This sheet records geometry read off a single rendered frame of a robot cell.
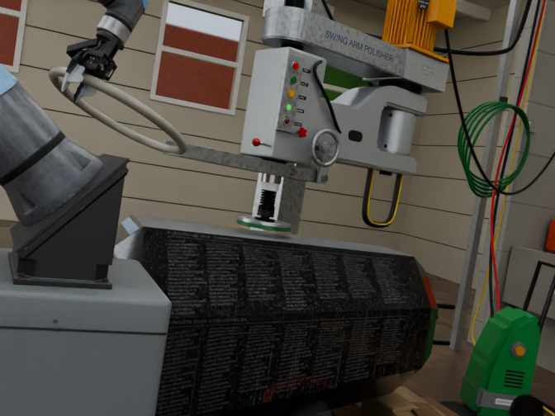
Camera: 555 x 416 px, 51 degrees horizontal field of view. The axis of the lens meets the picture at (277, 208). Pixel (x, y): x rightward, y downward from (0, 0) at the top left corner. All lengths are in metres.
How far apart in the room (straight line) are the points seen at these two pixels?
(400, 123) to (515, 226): 2.50
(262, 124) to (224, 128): 6.33
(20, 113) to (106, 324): 0.40
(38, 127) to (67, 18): 7.24
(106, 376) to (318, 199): 8.21
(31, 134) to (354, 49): 1.59
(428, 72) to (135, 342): 2.03
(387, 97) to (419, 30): 0.35
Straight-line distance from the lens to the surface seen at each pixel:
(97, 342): 1.07
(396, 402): 2.58
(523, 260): 4.90
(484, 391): 3.42
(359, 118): 2.48
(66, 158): 1.14
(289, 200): 3.10
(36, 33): 8.32
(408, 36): 2.77
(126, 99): 1.76
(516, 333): 3.39
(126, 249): 2.00
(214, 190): 8.56
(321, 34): 2.34
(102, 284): 1.11
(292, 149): 2.24
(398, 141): 2.70
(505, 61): 4.82
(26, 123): 1.14
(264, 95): 2.28
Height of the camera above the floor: 1.10
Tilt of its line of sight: 3 degrees down
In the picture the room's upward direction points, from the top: 9 degrees clockwise
